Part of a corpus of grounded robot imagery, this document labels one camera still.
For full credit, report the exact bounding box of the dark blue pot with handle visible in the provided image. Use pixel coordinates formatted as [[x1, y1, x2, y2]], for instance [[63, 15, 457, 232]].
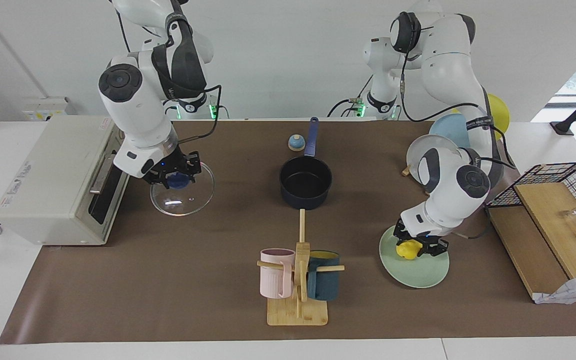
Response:
[[279, 117, 333, 210]]

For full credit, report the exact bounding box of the dark teal mug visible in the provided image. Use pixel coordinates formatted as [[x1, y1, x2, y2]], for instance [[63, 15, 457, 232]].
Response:
[[307, 250, 341, 301]]

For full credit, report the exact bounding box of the brown wooden board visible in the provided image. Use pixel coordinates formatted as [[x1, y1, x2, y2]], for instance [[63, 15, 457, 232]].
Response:
[[485, 206, 569, 301]]

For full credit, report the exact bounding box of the black base cable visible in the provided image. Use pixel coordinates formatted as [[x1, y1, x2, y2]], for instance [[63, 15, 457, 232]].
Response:
[[162, 99, 181, 121], [328, 75, 375, 119]]

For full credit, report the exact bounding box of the green plate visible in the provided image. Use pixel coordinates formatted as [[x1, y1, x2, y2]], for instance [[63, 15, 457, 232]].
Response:
[[379, 223, 450, 289]]

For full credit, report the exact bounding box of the brown table mat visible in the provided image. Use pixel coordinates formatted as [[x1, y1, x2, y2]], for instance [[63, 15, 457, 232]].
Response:
[[0, 120, 576, 345]]

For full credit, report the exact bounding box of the black right base cable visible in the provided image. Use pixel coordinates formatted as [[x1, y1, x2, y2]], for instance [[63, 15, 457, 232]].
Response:
[[162, 99, 181, 121]]

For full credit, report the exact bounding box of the wooden mug rack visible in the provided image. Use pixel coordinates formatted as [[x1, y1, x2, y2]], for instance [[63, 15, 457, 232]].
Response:
[[256, 209, 345, 327]]

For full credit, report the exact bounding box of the light wooden cutting board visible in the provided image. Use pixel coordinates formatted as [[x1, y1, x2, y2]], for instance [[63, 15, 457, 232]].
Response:
[[513, 182, 576, 280]]

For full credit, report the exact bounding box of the glass lid with blue knob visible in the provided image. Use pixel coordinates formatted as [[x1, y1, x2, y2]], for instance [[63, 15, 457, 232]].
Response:
[[149, 161, 215, 217]]

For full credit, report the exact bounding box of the white wall outlet box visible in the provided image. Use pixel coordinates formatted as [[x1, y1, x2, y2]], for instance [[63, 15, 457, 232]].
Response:
[[22, 97, 77, 122]]

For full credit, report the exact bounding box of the light blue plate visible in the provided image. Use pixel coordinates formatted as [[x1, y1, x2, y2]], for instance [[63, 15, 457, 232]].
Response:
[[428, 114, 475, 149]]

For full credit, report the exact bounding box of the black left base cable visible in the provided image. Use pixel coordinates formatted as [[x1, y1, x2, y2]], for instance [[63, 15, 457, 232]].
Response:
[[328, 75, 375, 119]]

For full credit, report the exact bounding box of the wooden plate rack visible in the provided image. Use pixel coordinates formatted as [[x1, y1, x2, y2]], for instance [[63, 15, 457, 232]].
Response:
[[401, 165, 441, 196]]

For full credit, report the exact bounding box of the grey plate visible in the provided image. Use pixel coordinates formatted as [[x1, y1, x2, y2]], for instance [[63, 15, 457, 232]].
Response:
[[406, 134, 463, 189]]

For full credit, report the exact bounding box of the yellow plate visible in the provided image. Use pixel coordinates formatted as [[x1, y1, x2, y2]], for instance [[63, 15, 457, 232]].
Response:
[[485, 93, 511, 141]]

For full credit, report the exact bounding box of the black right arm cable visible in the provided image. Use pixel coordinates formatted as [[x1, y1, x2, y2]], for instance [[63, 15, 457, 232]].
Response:
[[165, 84, 223, 147]]

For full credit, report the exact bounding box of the cream toaster oven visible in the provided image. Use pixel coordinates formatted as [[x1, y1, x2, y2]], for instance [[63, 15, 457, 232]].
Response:
[[0, 116, 131, 246]]

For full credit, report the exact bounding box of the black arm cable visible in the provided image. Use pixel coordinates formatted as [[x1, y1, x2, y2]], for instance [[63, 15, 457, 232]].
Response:
[[398, 54, 516, 170], [165, 84, 223, 147]]

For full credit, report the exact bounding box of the pink mug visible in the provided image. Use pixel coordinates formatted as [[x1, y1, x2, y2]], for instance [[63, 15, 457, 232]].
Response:
[[260, 248, 296, 300]]

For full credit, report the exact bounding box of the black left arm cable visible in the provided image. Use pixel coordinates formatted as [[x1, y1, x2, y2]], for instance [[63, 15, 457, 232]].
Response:
[[398, 54, 516, 170]]

